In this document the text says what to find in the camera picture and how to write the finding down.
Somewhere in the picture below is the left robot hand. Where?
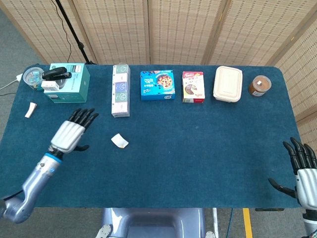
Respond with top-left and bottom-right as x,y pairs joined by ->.
50,107 -> 100,154

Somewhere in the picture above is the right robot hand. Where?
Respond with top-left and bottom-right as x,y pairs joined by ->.
267,136 -> 317,210

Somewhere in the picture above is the yellow triangular object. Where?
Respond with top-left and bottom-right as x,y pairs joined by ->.
110,133 -> 130,149

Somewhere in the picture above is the teal Philips product box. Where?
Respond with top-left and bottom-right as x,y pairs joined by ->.
44,62 -> 91,104

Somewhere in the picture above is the white plastic block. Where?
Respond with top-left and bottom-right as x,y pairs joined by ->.
40,79 -> 60,92

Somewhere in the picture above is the blue cookie box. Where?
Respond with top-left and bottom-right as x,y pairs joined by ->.
140,69 -> 176,102

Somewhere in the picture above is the red white dessert box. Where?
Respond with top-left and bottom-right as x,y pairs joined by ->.
182,71 -> 206,104

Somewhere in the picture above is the white curved paper strip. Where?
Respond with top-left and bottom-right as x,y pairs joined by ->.
24,102 -> 38,119

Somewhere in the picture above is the long white tissue pack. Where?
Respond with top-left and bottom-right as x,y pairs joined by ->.
110,63 -> 131,118

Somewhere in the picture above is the black stapler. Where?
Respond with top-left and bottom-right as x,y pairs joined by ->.
42,66 -> 73,81

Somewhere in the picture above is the clear round clip container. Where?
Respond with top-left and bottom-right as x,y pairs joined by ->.
22,66 -> 44,91

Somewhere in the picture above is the black tripod stand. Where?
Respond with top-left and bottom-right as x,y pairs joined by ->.
54,0 -> 97,65

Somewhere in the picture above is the clear jar of rubber bands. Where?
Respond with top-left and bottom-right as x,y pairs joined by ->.
248,75 -> 272,98

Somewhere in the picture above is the blue table cloth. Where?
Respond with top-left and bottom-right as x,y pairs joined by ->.
0,64 -> 308,209

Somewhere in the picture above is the grey robot torso base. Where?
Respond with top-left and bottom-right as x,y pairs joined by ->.
95,207 -> 216,238

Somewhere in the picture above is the beige lidded food container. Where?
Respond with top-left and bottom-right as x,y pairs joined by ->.
212,65 -> 243,103

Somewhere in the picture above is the bamboo folding screen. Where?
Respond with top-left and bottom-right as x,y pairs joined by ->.
0,0 -> 317,147

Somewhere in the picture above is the white power plug cable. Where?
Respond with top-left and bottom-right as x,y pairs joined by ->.
0,73 -> 24,91

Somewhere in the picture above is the thin black hanging cable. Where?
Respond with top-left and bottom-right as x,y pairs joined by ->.
50,0 -> 73,63

